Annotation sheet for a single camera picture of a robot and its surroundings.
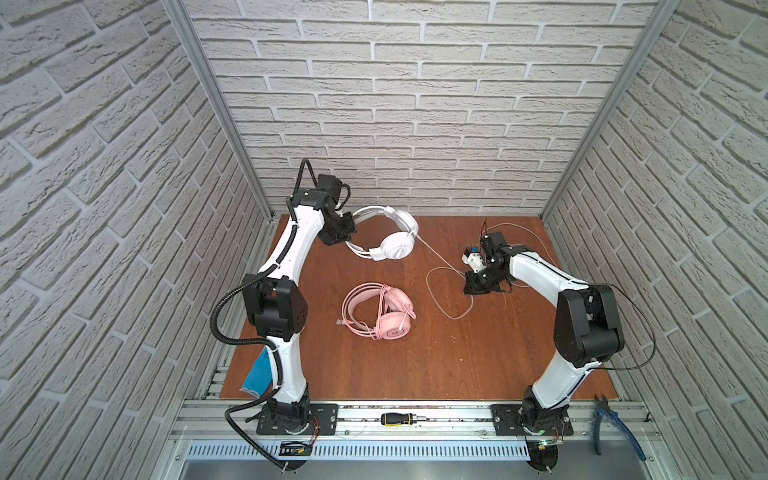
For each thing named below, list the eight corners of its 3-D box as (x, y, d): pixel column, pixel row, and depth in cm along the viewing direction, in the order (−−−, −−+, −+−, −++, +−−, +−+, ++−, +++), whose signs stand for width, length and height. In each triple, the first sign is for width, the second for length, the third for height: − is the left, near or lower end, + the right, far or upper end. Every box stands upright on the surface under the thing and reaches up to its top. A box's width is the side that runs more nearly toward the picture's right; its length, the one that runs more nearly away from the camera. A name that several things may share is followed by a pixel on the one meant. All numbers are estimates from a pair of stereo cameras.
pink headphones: (335, 322, 92) (331, 309, 85) (361, 285, 101) (359, 270, 94) (395, 355, 86) (396, 344, 79) (417, 312, 95) (420, 299, 88)
